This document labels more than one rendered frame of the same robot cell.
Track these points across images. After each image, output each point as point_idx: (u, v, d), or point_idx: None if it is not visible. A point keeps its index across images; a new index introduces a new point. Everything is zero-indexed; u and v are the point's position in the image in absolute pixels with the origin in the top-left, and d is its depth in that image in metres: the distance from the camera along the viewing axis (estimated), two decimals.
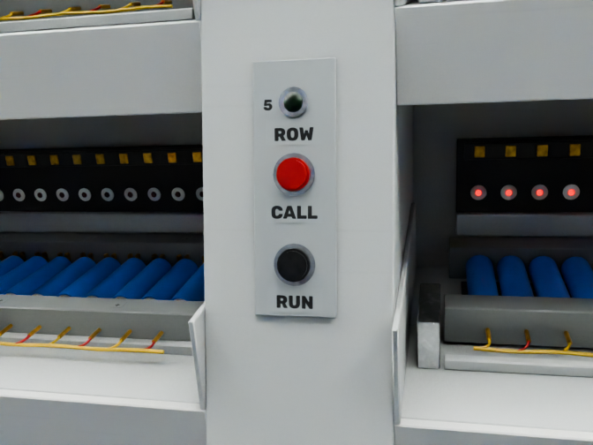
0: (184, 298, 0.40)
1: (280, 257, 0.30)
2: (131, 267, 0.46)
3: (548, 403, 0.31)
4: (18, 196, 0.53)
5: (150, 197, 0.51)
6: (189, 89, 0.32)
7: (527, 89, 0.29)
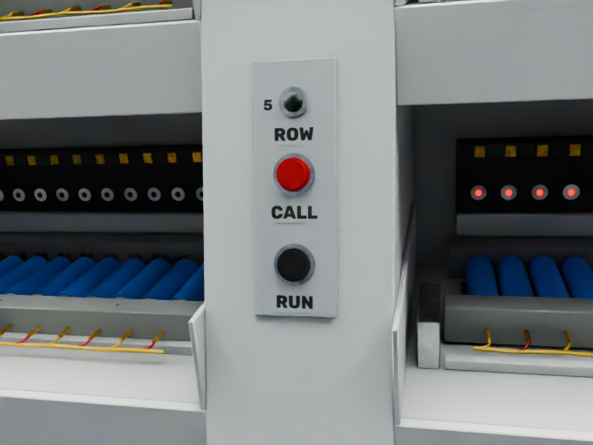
0: (184, 298, 0.40)
1: (280, 257, 0.30)
2: (131, 267, 0.46)
3: (548, 403, 0.31)
4: (18, 196, 0.53)
5: (150, 197, 0.51)
6: (189, 89, 0.32)
7: (527, 89, 0.29)
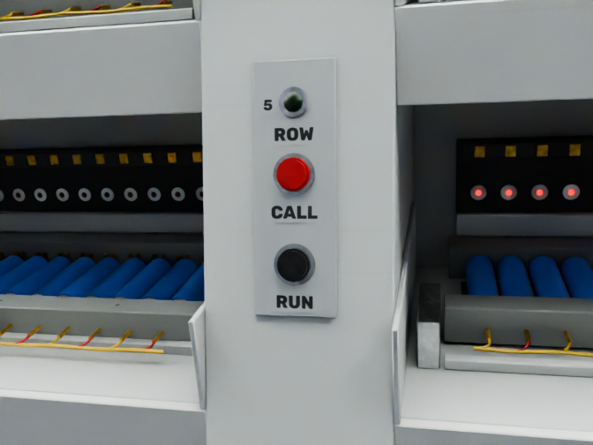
0: (184, 298, 0.40)
1: (280, 257, 0.30)
2: (131, 267, 0.46)
3: (548, 403, 0.31)
4: (18, 196, 0.53)
5: (150, 197, 0.51)
6: (189, 89, 0.32)
7: (527, 89, 0.29)
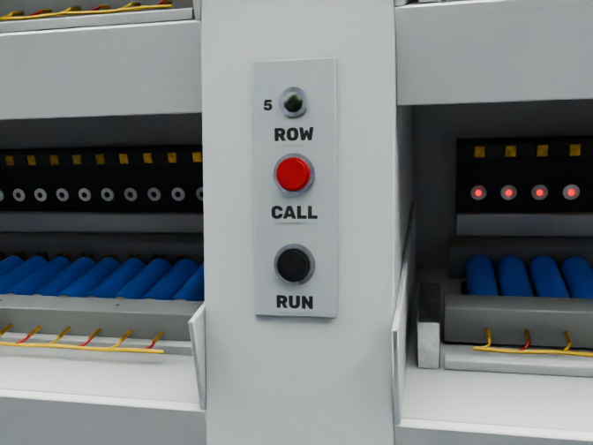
0: (184, 298, 0.40)
1: (280, 257, 0.30)
2: (131, 267, 0.46)
3: (548, 403, 0.31)
4: (18, 196, 0.53)
5: (150, 197, 0.51)
6: (189, 89, 0.32)
7: (527, 89, 0.29)
